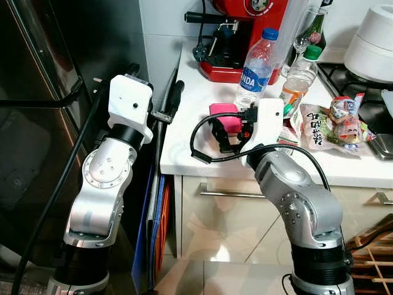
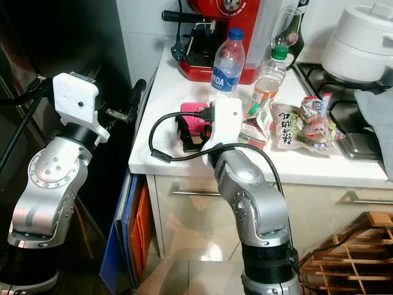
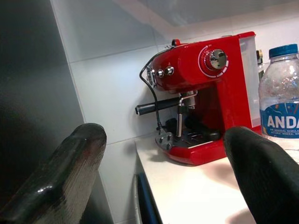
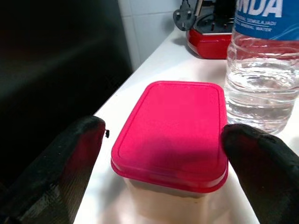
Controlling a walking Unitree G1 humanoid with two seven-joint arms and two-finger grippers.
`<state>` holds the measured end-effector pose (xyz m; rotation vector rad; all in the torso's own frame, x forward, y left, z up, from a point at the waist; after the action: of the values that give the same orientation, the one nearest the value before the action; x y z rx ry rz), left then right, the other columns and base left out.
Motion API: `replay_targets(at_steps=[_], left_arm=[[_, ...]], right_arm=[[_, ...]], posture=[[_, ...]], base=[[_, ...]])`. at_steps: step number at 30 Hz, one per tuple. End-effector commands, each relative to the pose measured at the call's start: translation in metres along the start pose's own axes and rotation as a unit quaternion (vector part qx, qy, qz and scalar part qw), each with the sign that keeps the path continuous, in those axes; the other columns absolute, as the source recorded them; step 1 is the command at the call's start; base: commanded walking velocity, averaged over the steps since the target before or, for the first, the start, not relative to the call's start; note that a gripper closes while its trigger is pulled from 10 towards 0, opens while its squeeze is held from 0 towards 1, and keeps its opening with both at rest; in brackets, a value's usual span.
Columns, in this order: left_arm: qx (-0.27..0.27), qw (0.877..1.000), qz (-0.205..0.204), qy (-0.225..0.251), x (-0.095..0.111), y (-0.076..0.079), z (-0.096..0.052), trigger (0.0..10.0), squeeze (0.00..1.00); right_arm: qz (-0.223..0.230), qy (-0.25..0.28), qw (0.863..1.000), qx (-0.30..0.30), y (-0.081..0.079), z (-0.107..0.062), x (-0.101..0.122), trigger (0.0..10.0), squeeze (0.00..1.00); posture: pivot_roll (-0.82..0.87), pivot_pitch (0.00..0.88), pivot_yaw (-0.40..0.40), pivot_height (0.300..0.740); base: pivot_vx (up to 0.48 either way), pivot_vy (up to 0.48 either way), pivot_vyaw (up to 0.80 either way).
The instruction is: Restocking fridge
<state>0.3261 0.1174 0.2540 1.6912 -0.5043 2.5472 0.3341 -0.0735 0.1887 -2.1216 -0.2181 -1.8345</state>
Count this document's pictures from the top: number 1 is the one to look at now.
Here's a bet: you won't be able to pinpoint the orange flat board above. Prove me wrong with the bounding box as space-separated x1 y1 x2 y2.
154 178 174 266

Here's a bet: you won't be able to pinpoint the green capped clear bottle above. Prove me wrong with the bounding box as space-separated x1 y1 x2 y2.
281 45 323 117

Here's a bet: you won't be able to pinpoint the white snack packet green print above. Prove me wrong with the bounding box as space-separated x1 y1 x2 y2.
292 104 335 150

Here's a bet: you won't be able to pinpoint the white cooking pot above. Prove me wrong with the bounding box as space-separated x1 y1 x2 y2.
343 5 393 84

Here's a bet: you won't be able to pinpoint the pink box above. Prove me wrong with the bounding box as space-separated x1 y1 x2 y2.
209 103 244 135

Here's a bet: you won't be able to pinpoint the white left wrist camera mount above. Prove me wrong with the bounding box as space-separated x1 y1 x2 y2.
108 74 154 144

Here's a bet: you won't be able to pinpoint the orange green snack packet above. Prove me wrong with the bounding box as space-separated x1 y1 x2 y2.
278 114 303 146

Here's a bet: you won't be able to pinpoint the red coffee machine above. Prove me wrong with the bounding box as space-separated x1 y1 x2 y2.
184 0 308 84

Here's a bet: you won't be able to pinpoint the dark green glass bottle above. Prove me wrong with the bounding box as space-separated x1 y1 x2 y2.
310 9 328 51

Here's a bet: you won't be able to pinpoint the clear snack packet red contents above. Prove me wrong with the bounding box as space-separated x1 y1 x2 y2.
329 95 375 151

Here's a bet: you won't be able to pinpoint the blue flat board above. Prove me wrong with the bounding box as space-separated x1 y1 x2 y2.
131 165 166 291

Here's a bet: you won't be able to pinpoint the blue capped water bottle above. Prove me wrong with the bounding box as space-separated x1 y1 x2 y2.
235 28 280 111

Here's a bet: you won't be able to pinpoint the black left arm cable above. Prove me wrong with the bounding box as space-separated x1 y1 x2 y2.
11 77 111 295

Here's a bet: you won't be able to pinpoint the steel drawer handle bar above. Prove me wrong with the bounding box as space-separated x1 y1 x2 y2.
367 192 393 206
198 183 259 199

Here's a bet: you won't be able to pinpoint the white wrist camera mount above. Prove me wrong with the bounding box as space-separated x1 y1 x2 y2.
108 74 154 144
239 98 285 154

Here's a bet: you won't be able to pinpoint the grey cloth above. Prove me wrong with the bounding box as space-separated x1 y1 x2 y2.
381 89 393 117

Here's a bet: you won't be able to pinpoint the clear wine glass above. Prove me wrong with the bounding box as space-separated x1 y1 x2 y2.
293 6 322 53

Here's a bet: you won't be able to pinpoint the dark steel appliance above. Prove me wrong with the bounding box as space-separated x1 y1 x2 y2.
0 0 148 274

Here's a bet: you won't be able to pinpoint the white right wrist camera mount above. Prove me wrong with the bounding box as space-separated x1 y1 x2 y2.
239 98 285 154

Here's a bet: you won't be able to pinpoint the wooden wine rack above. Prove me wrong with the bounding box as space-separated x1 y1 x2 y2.
345 215 393 295

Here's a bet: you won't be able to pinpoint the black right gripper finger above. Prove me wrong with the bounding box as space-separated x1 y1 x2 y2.
211 117 237 154

